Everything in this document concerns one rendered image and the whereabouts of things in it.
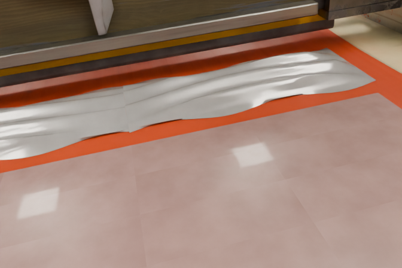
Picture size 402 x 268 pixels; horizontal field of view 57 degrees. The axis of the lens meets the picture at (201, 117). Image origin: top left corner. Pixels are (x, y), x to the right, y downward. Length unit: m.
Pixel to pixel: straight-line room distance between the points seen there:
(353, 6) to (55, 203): 0.28
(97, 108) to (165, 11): 0.10
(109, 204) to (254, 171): 0.08
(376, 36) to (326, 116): 0.15
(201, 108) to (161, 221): 0.10
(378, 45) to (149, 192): 0.24
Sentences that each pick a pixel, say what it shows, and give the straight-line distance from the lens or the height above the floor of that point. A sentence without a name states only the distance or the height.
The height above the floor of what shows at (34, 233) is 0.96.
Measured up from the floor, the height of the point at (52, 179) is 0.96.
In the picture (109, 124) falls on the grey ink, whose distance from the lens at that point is 0.26.
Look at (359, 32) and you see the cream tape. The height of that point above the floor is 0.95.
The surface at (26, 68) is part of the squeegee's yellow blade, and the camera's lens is 0.34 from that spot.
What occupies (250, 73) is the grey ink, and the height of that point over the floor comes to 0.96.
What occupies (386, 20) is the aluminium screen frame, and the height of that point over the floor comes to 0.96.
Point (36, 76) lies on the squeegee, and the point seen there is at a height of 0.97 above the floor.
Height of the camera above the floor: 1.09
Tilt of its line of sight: 32 degrees down
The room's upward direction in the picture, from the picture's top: 7 degrees counter-clockwise
